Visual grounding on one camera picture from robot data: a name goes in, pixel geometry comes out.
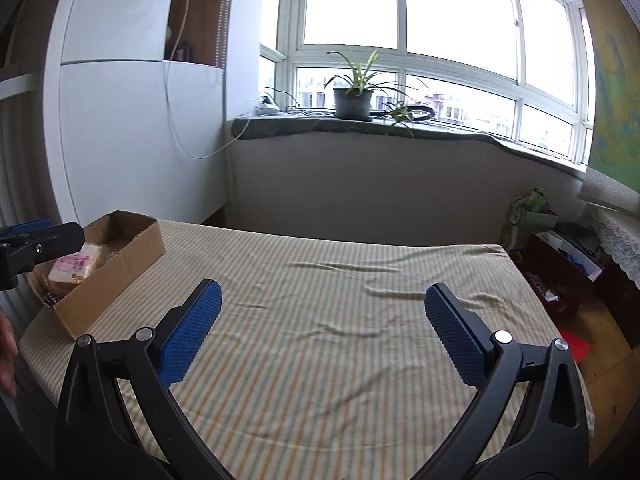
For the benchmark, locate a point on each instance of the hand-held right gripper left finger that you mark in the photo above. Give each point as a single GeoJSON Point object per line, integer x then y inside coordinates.
{"type": "Point", "coordinates": [192, 332]}

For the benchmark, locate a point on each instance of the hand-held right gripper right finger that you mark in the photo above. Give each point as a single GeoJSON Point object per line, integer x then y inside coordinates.
{"type": "Point", "coordinates": [455, 335]}

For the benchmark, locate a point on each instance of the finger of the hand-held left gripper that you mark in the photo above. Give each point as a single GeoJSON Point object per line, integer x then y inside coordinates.
{"type": "Point", "coordinates": [27, 227]}
{"type": "Point", "coordinates": [45, 245]}

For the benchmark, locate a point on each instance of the sliced bread packet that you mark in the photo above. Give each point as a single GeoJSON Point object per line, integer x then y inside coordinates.
{"type": "Point", "coordinates": [75, 265]}

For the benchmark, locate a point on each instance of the cardboard box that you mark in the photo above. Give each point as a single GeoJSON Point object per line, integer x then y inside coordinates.
{"type": "Point", "coordinates": [110, 280]}

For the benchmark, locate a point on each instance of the person's left hand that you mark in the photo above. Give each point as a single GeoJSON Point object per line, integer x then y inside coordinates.
{"type": "Point", "coordinates": [7, 360]}

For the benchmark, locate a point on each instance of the red paper sheet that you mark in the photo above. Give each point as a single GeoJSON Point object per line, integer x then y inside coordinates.
{"type": "Point", "coordinates": [575, 347]}

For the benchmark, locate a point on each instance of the dark red storage box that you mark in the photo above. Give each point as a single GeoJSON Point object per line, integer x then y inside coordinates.
{"type": "Point", "coordinates": [550, 260]}

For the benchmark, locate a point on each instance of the striped tablecloth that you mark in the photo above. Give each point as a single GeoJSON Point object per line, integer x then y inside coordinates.
{"type": "Point", "coordinates": [325, 310]}

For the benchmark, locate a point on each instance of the white cabinet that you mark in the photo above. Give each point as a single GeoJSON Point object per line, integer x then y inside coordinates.
{"type": "Point", "coordinates": [125, 135]}

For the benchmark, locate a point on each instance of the green paper bag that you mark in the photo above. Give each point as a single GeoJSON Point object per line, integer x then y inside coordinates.
{"type": "Point", "coordinates": [522, 215]}

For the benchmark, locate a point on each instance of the white lace cloth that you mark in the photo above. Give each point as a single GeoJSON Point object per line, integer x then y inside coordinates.
{"type": "Point", "coordinates": [620, 240]}

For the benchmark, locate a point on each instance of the small trailing plant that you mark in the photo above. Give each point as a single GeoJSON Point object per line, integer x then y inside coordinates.
{"type": "Point", "coordinates": [402, 112]}

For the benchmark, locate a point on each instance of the potted spider plant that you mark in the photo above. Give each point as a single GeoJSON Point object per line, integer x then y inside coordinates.
{"type": "Point", "coordinates": [352, 102]}

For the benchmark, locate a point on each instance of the white-framed window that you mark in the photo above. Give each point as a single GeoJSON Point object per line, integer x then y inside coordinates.
{"type": "Point", "coordinates": [450, 5]}

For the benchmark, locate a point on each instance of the wall map poster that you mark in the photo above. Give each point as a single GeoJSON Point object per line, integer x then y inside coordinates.
{"type": "Point", "coordinates": [615, 85]}

